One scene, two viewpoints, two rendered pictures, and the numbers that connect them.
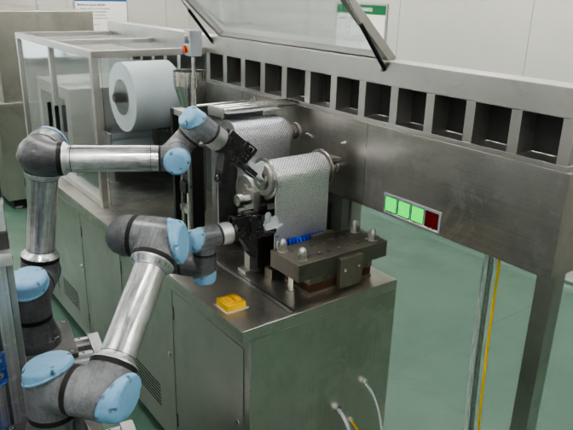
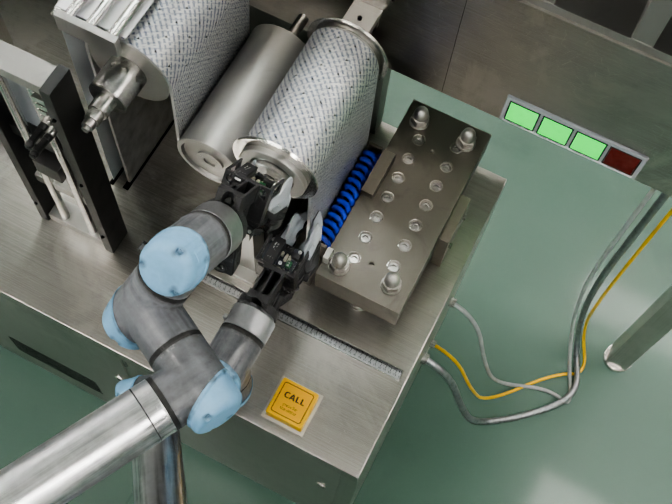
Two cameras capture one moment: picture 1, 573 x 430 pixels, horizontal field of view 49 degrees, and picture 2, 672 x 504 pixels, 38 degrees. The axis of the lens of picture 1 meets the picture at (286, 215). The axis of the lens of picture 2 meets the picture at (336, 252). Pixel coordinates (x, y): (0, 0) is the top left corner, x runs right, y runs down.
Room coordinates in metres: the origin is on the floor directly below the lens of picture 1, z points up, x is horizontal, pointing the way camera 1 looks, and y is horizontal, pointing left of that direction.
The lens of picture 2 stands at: (1.41, 0.36, 2.57)
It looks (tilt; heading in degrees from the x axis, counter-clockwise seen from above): 66 degrees down; 328
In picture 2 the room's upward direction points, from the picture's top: 7 degrees clockwise
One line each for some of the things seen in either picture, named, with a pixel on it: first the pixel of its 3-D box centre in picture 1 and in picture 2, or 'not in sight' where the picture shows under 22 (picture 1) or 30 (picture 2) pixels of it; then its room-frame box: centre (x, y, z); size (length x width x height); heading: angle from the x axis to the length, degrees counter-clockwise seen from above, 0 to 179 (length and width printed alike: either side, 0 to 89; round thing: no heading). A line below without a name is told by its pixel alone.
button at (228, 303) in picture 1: (230, 302); (292, 404); (1.79, 0.17, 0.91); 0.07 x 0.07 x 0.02; 37
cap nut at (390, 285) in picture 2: (302, 253); (392, 280); (1.88, -0.06, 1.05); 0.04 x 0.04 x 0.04
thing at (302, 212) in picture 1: (301, 215); (340, 167); (2.09, -0.05, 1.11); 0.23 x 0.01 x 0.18; 127
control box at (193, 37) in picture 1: (191, 43); not in sight; (2.52, 0.39, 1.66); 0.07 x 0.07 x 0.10; 28
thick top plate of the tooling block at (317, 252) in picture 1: (329, 252); (404, 208); (2.01, -0.16, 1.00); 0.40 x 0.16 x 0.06; 127
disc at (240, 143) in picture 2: (264, 178); (275, 168); (2.06, 0.08, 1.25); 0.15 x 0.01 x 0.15; 37
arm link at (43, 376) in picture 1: (52, 384); not in sight; (1.23, 0.54, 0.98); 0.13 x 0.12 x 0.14; 77
